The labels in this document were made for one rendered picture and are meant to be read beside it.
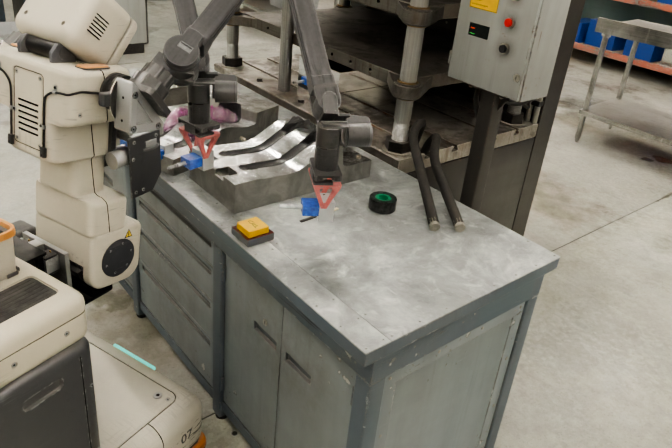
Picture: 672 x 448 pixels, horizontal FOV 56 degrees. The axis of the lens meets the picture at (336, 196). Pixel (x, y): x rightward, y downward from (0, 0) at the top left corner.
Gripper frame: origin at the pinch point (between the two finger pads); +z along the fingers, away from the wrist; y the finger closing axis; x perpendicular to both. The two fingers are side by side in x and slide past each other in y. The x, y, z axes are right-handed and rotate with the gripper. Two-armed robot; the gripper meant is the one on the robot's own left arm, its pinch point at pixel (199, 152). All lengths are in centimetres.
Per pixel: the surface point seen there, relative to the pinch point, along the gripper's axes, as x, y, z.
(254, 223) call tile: 0.4, -23.2, 11.6
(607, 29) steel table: -368, 28, 11
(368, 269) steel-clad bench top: -11, -53, 16
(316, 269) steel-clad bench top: -1.1, -44.4, 15.5
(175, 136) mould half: -13.8, 31.9, 9.0
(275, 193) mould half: -16.2, -13.0, 12.3
